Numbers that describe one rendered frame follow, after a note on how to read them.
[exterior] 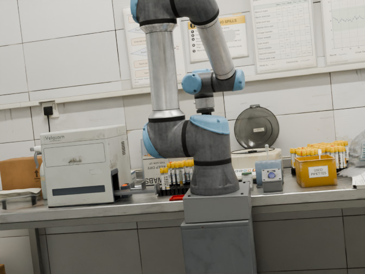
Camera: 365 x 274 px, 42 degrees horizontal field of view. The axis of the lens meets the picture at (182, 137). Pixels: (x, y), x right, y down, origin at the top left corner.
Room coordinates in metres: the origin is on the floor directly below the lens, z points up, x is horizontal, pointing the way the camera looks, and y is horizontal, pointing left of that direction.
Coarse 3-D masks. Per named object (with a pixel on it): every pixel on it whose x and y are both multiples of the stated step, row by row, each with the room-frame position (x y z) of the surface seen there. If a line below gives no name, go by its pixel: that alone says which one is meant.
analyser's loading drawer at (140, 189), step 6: (144, 180) 1.89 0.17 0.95; (132, 186) 1.87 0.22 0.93; (138, 186) 1.90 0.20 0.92; (144, 186) 1.88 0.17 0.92; (156, 186) 1.84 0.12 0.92; (114, 192) 1.87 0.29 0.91; (120, 192) 1.86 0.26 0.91; (126, 192) 1.85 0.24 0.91; (132, 192) 1.85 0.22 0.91; (138, 192) 1.85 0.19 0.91; (144, 192) 1.84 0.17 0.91; (150, 192) 1.84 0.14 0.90; (156, 192) 1.83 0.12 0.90
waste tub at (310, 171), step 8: (296, 160) 1.84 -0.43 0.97; (304, 160) 1.88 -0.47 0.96; (312, 160) 1.75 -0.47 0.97; (320, 160) 1.75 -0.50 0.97; (328, 160) 1.75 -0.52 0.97; (296, 168) 1.86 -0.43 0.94; (304, 168) 1.76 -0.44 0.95; (312, 168) 1.76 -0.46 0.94; (320, 168) 1.75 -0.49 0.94; (328, 168) 1.75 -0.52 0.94; (296, 176) 1.89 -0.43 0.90; (304, 176) 1.76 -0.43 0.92; (312, 176) 1.76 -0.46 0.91; (320, 176) 1.75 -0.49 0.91; (328, 176) 1.75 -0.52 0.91; (336, 176) 1.75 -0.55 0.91; (304, 184) 1.76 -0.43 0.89; (312, 184) 1.76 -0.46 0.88; (320, 184) 1.75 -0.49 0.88; (328, 184) 1.75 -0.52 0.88; (336, 184) 1.75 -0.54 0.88
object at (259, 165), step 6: (258, 162) 1.87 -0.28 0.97; (264, 162) 1.86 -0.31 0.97; (270, 162) 1.85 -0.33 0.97; (276, 162) 1.85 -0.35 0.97; (258, 168) 1.87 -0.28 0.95; (264, 168) 1.86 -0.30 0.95; (270, 168) 1.85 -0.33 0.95; (276, 168) 1.85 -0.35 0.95; (258, 174) 1.87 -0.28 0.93; (282, 174) 1.87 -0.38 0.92; (258, 180) 1.87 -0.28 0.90; (282, 180) 1.85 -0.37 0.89; (258, 186) 1.86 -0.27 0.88
